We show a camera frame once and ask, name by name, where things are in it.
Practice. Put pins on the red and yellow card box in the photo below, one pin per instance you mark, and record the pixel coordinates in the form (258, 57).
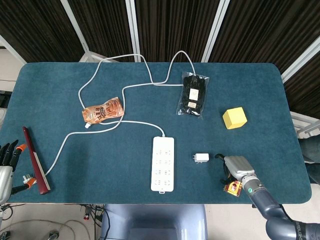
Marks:
(233, 189)

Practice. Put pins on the white eight-outlet power strip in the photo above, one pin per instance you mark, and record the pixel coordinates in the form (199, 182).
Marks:
(162, 165)

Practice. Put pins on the person leg in blue jeans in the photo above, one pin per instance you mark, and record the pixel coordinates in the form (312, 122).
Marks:
(311, 155)

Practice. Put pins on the chrome caster wheel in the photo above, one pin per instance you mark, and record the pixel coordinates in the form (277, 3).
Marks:
(53, 235)

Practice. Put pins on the small white plug adapter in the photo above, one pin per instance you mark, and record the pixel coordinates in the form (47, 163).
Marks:
(202, 158)

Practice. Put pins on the white partition frame post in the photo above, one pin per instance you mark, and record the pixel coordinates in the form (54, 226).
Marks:
(300, 62)
(217, 25)
(133, 25)
(75, 25)
(12, 51)

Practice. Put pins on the dark red folded fan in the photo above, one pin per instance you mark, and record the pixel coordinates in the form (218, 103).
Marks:
(33, 160)

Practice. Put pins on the small red floor device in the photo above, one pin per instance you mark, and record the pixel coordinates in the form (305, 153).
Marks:
(87, 216)

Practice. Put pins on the orange spouted sauce pouch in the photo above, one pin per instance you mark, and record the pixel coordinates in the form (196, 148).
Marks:
(105, 111)

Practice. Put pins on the white partition base foot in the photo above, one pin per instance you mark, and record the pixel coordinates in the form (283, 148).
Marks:
(303, 120)

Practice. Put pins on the blue-grey robot torso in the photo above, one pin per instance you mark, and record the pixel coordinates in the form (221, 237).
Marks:
(150, 220)

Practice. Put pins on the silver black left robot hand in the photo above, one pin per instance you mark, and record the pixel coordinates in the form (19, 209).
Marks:
(5, 180)

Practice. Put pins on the teal table cloth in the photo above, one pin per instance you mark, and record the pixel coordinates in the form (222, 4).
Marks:
(100, 162)

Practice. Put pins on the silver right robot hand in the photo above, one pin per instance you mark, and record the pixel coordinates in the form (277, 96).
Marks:
(238, 166)

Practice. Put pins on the yellow cube block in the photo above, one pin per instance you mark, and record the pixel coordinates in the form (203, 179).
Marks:
(235, 118)

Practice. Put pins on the black gloves in plastic bag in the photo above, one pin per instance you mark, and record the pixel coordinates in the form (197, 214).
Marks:
(186, 105)

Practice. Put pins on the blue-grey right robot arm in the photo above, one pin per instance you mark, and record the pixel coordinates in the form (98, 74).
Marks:
(265, 200)

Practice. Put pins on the black box device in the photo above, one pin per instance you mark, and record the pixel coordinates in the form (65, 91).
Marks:
(3, 98)

